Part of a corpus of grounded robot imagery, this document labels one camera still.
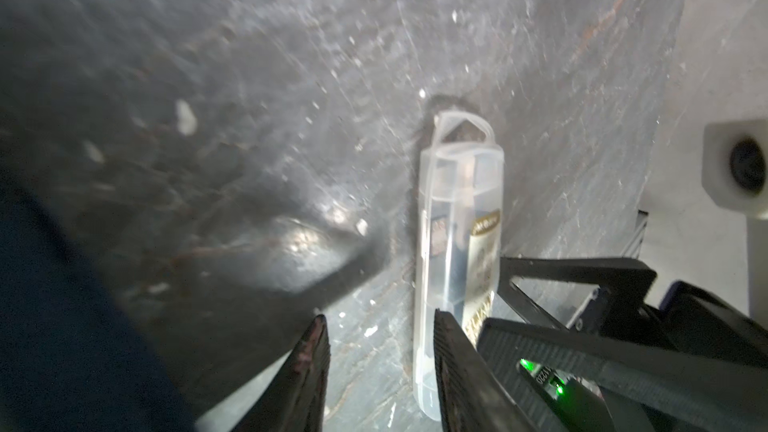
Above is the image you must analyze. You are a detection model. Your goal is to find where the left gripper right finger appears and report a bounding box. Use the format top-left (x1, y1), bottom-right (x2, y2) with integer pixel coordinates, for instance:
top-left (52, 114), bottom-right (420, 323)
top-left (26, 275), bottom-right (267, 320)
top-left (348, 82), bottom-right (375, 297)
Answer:
top-left (433, 310), bottom-right (535, 431)

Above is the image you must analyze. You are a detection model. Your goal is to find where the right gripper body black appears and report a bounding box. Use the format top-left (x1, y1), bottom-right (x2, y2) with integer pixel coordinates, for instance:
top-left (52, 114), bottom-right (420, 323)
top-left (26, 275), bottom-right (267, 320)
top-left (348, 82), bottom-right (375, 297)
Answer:
top-left (570, 279), bottom-right (767, 369)

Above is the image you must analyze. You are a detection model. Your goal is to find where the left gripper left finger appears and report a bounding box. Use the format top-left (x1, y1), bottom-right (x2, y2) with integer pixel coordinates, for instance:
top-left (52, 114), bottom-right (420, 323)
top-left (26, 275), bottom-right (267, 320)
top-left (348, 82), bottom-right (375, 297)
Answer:
top-left (234, 314), bottom-right (331, 432)

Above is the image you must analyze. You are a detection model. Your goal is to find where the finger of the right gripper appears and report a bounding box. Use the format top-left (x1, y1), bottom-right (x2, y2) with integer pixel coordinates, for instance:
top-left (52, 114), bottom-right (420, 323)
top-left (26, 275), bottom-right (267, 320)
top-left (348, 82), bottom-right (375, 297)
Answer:
top-left (477, 319), bottom-right (767, 431)
top-left (498, 257), bottom-right (657, 330)

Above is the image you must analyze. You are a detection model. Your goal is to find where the small clear plastic object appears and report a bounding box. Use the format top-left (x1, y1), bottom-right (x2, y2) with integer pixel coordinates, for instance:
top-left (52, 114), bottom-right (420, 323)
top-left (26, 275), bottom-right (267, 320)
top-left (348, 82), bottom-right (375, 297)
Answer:
top-left (412, 110), bottom-right (505, 421)

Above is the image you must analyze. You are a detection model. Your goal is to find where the navy blue student backpack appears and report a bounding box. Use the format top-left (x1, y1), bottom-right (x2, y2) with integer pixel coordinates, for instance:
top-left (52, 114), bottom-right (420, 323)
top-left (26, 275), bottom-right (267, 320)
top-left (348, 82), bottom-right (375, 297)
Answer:
top-left (1, 171), bottom-right (195, 431)

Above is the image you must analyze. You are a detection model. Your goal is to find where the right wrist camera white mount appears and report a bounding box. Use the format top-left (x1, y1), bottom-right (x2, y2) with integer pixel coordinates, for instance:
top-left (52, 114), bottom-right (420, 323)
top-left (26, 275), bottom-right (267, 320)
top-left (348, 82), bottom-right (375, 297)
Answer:
top-left (702, 117), bottom-right (767, 326)

